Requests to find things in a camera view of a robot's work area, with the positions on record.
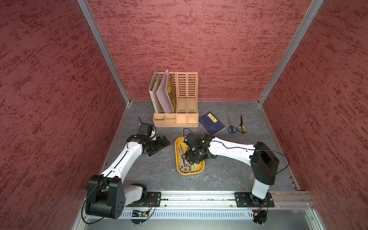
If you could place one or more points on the yellow storage tray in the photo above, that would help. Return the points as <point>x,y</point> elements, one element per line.
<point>196,168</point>

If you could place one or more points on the dark blue notebook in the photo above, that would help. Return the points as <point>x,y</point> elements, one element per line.
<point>211,123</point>

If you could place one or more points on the beige cardboard folder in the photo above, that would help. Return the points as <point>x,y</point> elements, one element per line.
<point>154,84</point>

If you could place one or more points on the purple folder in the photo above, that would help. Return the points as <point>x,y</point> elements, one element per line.
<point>163,96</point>

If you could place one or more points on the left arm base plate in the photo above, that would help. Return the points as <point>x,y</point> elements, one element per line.
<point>150,199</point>

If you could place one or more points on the aluminium front rail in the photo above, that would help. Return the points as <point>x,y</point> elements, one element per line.
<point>283,200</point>

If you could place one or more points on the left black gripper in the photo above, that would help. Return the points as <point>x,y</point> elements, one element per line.
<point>160,144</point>

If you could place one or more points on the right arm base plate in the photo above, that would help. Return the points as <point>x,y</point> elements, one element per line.
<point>248,200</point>

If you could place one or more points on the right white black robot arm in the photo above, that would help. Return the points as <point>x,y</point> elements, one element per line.
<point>263,161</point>

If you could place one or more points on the yellow black handled scissors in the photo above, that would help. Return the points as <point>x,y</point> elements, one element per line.
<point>241,128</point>

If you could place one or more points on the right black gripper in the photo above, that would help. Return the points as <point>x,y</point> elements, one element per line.
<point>192,159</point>

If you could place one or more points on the blue handled scissors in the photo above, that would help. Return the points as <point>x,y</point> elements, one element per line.
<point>231,129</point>

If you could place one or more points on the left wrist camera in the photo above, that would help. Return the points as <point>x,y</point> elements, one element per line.
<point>147,130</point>

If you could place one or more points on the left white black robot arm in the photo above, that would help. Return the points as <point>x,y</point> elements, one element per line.
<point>106,194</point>

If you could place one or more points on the wooden desk file organizer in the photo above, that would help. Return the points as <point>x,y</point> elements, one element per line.
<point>183,93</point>

